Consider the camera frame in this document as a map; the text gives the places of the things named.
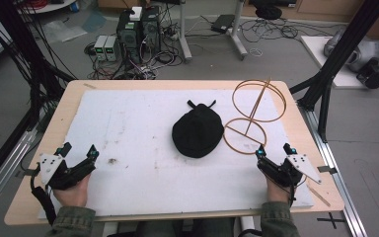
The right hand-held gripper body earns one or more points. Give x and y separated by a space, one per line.
286 173

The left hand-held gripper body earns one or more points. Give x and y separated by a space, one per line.
56 171

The black hat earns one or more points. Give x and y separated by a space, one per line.
197 131

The person's right hand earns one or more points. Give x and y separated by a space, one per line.
278 192

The person's left hand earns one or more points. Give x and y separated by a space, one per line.
72 194

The grey tape tab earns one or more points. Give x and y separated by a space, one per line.
326 169
26 173

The wooden stick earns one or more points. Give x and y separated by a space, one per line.
319 196

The white foam mat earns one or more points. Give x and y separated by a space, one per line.
138 131

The wooden table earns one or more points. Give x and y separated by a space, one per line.
75 86

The white floor board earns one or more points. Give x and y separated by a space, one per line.
319 52

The grey power supply unit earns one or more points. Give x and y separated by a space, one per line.
100 48
111 49

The person's legs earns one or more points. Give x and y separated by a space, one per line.
184 228

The black device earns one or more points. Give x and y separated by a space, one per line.
373 75

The clear plastic sheet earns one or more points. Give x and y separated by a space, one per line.
64 31

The black computer tower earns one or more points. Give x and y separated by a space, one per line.
150 29
129 36

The grey robot shell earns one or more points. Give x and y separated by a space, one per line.
365 49

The teal sheet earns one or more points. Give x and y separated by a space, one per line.
93 21

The black flat box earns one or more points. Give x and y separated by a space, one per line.
223 23

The black stool base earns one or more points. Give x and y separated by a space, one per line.
268 12

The white box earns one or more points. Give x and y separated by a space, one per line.
136 13

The aluminium rail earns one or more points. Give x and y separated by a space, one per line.
6 171
339 171

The white table leg frame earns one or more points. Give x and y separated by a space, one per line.
185 36
238 36

